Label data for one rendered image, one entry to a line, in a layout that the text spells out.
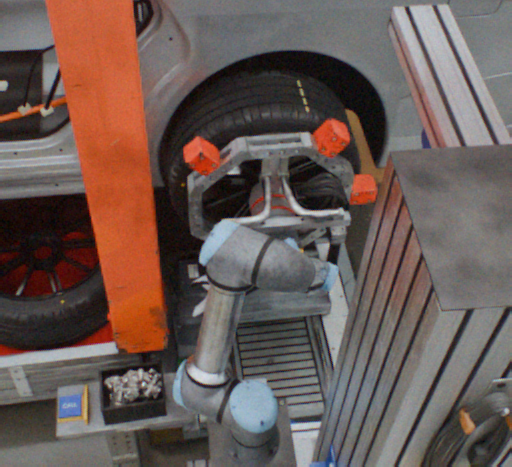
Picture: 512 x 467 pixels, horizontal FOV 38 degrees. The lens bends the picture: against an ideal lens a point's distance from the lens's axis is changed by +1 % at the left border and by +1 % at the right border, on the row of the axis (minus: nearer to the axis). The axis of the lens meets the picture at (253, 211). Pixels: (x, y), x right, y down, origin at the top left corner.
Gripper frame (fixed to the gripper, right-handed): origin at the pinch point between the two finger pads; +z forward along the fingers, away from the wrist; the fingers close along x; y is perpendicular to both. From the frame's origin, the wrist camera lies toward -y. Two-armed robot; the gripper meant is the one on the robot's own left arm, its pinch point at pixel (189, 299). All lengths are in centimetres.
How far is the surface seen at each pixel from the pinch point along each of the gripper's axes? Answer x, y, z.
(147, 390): -0.9, 21.8, 28.8
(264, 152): 24.5, -18.2, -39.2
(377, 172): 146, 80, -70
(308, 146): 25, -13, -52
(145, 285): 2.0, -10.2, 8.8
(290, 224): 11.7, 1.0, -35.8
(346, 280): 79, 81, -34
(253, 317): 61, 62, 4
